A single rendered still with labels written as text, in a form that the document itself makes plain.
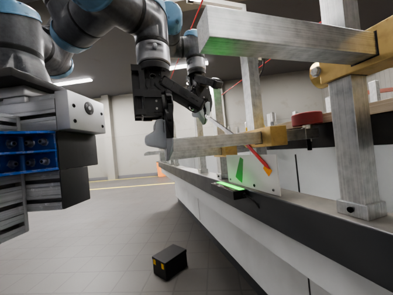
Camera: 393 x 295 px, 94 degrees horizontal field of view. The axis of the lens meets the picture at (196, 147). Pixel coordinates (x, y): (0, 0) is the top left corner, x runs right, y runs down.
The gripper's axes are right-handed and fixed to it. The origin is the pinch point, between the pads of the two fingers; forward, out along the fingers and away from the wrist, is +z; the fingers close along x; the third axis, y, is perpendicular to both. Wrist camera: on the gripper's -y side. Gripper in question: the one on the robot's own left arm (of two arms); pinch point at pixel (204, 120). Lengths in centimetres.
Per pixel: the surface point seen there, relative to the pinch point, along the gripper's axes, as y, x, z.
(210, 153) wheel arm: -0.8, -0.7, 12.5
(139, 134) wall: 654, -223, -75
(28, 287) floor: 123, 67, 94
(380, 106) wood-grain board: -46.3, -12.0, 5.1
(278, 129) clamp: -29.9, 2.6, 7.8
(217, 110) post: 0.6, -7.9, -4.8
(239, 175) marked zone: -13.5, -0.9, 20.5
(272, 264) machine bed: -5, -28, 66
